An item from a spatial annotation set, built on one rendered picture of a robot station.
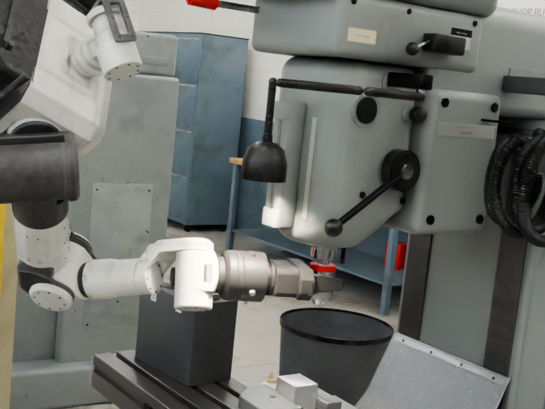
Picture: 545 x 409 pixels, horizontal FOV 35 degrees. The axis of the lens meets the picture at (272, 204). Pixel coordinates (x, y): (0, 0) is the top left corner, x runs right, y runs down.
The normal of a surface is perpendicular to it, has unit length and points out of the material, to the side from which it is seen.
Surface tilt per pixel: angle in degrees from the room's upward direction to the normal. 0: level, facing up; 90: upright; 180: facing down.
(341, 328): 86
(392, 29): 90
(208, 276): 68
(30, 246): 134
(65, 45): 58
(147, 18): 90
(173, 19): 90
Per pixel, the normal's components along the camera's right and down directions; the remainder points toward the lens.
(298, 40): -0.81, 0.00
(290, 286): 0.24, 0.16
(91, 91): 0.73, -0.38
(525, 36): 0.58, 0.17
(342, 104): -0.06, 0.13
